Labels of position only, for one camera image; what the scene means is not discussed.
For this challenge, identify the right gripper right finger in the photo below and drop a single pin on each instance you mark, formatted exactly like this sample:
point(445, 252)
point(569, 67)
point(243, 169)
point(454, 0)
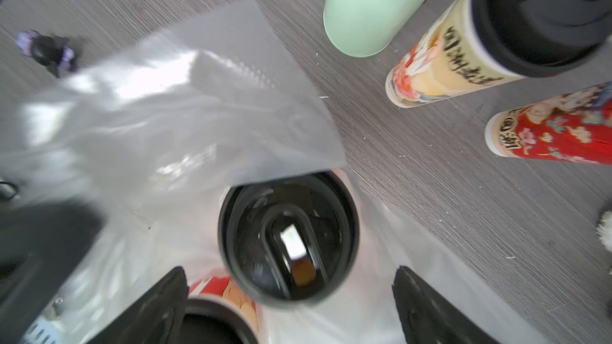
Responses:
point(429, 318)

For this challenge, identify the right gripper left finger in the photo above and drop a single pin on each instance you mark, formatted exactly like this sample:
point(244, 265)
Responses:
point(155, 318)

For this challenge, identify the green cup holder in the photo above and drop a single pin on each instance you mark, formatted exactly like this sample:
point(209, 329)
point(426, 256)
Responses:
point(377, 5)

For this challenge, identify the white teddy bear brown hoodie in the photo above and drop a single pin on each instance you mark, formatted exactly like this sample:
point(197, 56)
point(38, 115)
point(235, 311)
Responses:
point(604, 230)

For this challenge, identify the red milk tea cup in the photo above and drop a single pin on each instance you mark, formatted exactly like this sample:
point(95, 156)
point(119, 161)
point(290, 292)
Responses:
point(290, 241)
point(574, 127)
point(218, 311)

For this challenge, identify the small purple black toy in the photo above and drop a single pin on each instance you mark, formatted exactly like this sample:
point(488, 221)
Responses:
point(51, 52)

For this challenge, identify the cream milk tea cup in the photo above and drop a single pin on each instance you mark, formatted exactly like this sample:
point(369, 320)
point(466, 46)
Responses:
point(480, 44)

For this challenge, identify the red milk tea cup back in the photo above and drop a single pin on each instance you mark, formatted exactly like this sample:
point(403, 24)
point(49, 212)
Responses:
point(574, 127)

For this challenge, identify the clear plastic bag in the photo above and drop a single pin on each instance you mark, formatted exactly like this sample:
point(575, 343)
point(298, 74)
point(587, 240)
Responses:
point(156, 134)

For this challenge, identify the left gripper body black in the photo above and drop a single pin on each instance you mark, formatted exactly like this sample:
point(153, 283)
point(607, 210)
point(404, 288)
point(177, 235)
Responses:
point(41, 245)

